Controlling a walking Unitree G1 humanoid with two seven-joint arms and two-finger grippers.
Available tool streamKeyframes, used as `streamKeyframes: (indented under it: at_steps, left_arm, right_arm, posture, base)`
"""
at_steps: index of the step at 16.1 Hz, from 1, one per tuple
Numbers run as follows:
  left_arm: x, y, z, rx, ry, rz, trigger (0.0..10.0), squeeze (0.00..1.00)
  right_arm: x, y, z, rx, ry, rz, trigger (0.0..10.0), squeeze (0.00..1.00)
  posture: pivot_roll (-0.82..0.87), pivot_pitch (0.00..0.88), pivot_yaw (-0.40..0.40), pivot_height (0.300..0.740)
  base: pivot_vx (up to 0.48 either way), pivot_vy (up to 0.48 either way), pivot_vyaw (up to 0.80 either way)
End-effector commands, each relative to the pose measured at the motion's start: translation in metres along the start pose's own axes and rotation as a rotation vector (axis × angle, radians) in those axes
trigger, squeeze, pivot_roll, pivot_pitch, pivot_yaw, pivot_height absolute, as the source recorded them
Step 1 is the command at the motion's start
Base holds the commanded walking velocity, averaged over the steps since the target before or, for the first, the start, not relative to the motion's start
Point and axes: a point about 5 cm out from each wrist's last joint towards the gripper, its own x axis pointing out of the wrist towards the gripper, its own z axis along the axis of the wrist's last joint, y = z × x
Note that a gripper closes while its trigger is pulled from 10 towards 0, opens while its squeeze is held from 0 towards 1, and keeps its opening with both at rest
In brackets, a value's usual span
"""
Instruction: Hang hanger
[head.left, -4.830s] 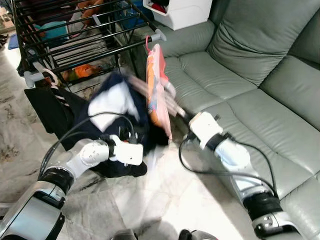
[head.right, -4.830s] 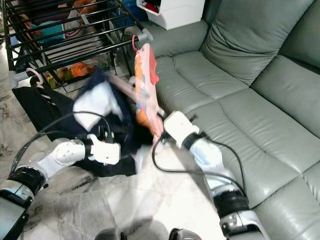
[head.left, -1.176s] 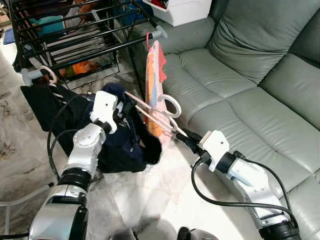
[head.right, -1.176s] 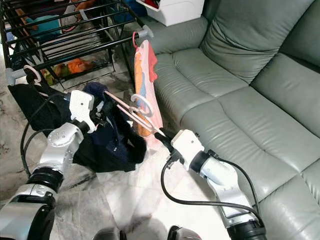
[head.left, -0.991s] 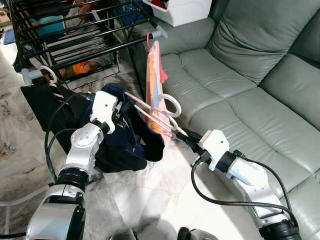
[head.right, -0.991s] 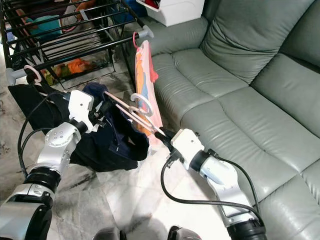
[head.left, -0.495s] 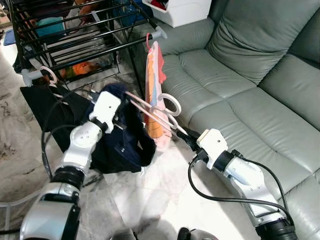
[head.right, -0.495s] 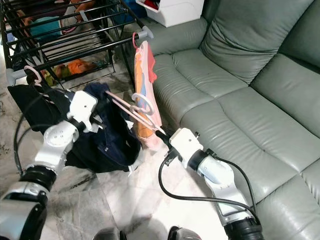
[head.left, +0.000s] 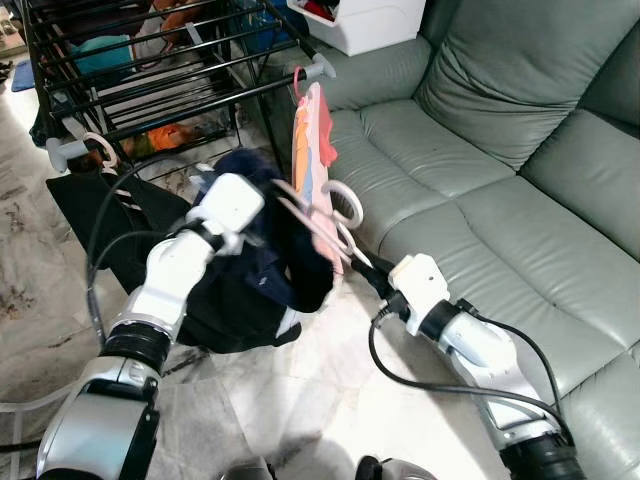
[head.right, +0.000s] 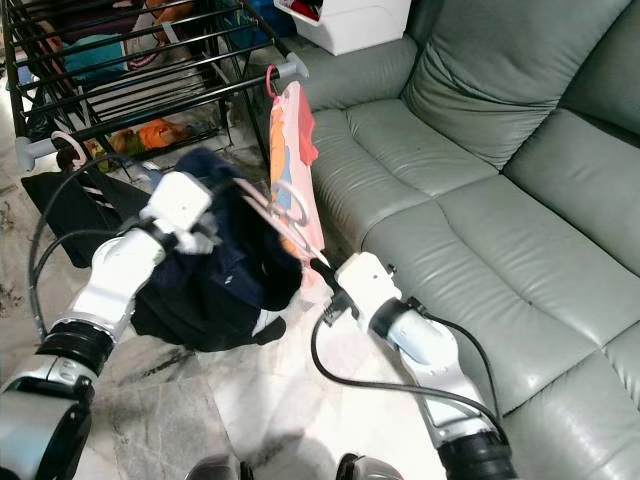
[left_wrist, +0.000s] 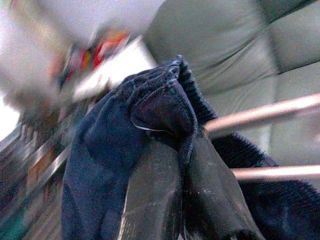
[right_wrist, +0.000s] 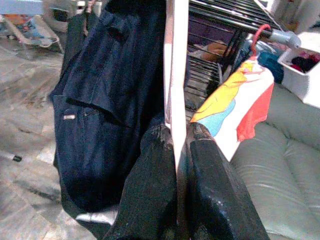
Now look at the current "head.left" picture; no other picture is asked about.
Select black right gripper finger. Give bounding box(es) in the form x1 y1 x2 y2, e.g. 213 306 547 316
345 245 395 299

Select pale pink plastic hanger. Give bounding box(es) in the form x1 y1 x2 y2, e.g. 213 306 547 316
268 178 369 273

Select navy garment with white patch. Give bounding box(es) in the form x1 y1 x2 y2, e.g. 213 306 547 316
180 148 337 353

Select pink cartoon print shirt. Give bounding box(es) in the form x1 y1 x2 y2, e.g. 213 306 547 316
290 82 349 276

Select grey green leather sofa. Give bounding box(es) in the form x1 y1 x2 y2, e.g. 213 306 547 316
300 0 640 480

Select grey robot right leg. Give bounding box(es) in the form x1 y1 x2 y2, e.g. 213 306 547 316
355 455 441 480

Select black metal drying rack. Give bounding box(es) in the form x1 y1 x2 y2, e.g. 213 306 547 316
20 0 336 171

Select white storage box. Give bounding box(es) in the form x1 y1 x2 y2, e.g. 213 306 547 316
288 0 427 57

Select black garment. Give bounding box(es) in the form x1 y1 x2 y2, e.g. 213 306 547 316
45 170 216 346

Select teal cushion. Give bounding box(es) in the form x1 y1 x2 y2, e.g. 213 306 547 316
72 35 133 83

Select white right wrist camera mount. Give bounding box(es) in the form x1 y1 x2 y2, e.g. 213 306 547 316
388 253 451 323

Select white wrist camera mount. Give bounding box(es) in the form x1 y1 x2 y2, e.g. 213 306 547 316
388 253 451 323
185 172 266 241

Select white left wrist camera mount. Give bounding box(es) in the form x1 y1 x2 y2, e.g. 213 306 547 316
185 172 266 241

